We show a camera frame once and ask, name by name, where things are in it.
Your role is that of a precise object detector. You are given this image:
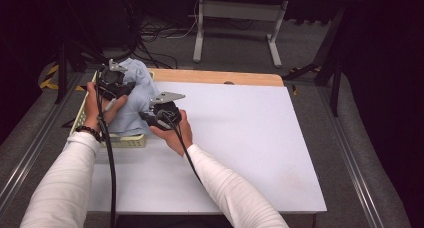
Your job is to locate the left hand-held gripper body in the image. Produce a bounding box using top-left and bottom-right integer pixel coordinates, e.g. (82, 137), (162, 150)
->
(96, 58), (129, 102)

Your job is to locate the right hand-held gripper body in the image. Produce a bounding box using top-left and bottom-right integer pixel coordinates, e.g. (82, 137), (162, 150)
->
(148, 91), (187, 132)

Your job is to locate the light blue tank top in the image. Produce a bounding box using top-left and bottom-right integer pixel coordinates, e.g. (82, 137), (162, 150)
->
(107, 57), (161, 138)

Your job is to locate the cream perforated plastic basket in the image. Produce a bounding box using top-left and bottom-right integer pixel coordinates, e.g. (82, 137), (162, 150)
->
(69, 69), (156, 149)

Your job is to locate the person's right hand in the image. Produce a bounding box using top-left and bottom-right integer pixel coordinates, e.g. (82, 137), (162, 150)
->
(148, 109), (195, 158)

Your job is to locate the person's left hand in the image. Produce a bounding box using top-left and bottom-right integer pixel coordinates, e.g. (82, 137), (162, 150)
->
(83, 81), (130, 133)

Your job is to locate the black tripod stand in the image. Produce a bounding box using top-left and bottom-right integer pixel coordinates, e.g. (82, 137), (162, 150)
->
(55, 27), (113, 105)

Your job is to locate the black metal stand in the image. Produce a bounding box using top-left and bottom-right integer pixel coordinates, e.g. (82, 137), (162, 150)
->
(282, 1), (346, 118)

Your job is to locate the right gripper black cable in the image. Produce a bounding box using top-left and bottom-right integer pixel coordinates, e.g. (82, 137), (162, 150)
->
(158, 110), (205, 186)

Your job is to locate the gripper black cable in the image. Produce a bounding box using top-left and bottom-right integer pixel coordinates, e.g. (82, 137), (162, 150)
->
(94, 71), (118, 228)
(158, 110), (205, 186)

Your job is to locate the bundle of floor cables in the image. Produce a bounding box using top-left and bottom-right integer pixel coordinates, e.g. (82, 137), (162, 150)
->
(128, 7), (201, 70)

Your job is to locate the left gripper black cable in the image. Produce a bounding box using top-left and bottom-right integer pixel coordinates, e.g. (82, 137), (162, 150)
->
(94, 71), (118, 228)

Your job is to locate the black bead bracelet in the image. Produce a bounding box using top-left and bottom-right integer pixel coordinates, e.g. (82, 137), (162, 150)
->
(74, 124), (103, 144)

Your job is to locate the white metal desk frame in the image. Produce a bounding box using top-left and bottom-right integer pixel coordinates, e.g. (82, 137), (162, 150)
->
(192, 0), (290, 69)

